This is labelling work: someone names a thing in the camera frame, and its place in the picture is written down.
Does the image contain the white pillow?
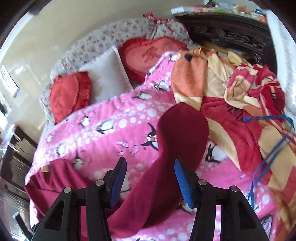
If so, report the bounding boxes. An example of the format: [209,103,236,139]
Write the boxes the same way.
[78,46,133,105]

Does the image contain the floral pillow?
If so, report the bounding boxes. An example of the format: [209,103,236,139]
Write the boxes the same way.
[39,13,194,124]

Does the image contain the blue cord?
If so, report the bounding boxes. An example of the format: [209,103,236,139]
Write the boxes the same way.
[242,113,296,209]

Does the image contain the pink penguin blanket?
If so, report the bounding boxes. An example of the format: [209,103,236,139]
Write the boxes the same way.
[24,51,278,241]

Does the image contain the small red heart cushion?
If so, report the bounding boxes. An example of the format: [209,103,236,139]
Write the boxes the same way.
[118,36,188,84]

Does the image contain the dark wooden side table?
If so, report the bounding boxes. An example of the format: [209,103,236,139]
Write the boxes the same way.
[1,125,37,240]

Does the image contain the large red heart cushion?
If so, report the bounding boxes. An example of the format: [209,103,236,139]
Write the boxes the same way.
[50,71,91,124]

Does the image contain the dark carved wooden headboard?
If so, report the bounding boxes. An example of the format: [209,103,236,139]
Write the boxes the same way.
[174,13,277,74]

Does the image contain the dark red fleece sweater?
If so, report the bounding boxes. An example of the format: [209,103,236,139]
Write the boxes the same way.
[25,103,209,238]

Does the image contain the orange red patterned blanket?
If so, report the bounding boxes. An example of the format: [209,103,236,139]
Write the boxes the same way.
[171,48,295,240]

